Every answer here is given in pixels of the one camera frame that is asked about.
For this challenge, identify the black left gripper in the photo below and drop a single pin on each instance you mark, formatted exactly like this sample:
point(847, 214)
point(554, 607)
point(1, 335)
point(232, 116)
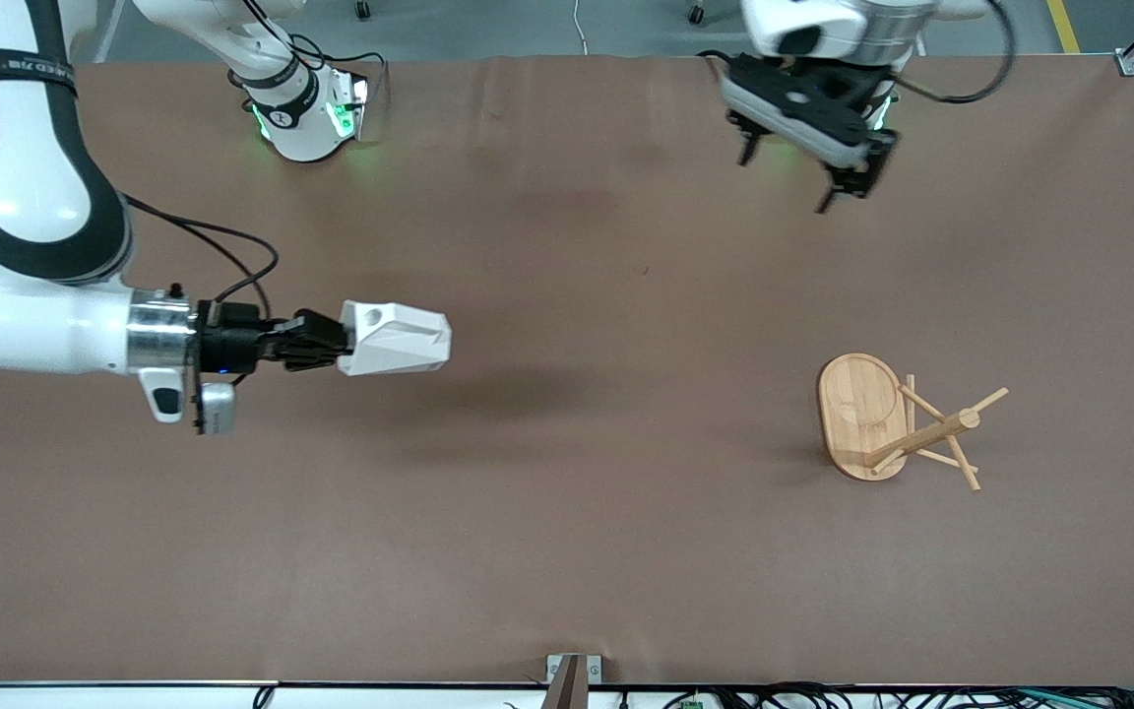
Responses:
point(828, 116)

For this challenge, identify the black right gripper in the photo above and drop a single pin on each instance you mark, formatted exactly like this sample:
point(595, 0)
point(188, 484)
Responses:
point(232, 344)

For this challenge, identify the white faceted cup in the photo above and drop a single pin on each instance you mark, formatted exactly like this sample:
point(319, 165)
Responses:
point(400, 340)

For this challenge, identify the wooden cup rack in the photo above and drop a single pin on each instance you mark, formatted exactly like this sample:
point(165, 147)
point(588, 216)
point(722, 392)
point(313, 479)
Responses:
point(857, 414)

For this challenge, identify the brown table cover sheet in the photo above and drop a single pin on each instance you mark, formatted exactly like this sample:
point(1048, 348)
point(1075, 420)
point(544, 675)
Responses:
point(528, 443)

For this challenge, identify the silver table edge bracket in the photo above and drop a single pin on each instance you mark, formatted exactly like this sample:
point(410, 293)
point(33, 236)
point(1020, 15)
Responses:
point(554, 670)

